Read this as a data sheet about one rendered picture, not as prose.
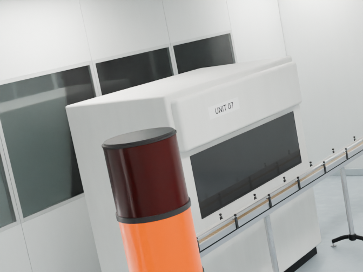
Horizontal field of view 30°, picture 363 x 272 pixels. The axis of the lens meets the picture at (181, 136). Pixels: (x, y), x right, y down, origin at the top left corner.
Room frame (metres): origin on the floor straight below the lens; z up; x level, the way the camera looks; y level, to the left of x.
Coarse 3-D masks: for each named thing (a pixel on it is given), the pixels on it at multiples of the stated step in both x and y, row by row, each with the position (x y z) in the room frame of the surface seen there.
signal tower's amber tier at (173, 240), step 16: (128, 224) 0.42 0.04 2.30; (144, 224) 0.41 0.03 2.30; (160, 224) 0.41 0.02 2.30; (176, 224) 0.42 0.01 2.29; (192, 224) 0.43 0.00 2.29; (128, 240) 0.42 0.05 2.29; (144, 240) 0.41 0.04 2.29; (160, 240) 0.41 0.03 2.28; (176, 240) 0.42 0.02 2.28; (192, 240) 0.43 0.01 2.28; (128, 256) 0.43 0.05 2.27; (144, 256) 0.42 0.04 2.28; (160, 256) 0.41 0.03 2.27; (176, 256) 0.42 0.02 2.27; (192, 256) 0.42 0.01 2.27
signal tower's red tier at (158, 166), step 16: (160, 144) 0.42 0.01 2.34; (176, 144) 0.43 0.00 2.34; (112, 160) 0.42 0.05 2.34; (128, 160) 0.41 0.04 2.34; (144, 160) 0.41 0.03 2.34; (160, 160) 0.42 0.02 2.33; (176, 160) 0.43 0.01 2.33; (112, 176) 0.42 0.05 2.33; (128, 176) 0.42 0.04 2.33; (144, 176) 0.41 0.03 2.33; (160, 176) 0.42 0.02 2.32; (176, 176) 0.42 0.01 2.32; (112, 192) 0.43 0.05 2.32; (128, 192) 0.42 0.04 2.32; (144, 192) 0.41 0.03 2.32; (160, 192) 0.41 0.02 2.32; (176, 192) 0.42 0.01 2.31; (128, 208) 0.42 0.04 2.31; (144, 208) 0.41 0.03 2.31; (160, 208) 0.41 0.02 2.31; (176, 208) 0.42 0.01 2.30
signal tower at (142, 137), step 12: (132, 132) 0.46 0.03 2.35; (144, 132) 0.45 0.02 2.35; (156, 132) 0.44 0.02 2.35; (168, 132) 0.43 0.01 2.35; (108, 144) 0.42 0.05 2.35; (120, 144) 0.42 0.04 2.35; (132, 144) 0.41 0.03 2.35; (144, 144) 0.41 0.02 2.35; (156, 216) 0.41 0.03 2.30; (168, 216) 0.41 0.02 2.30
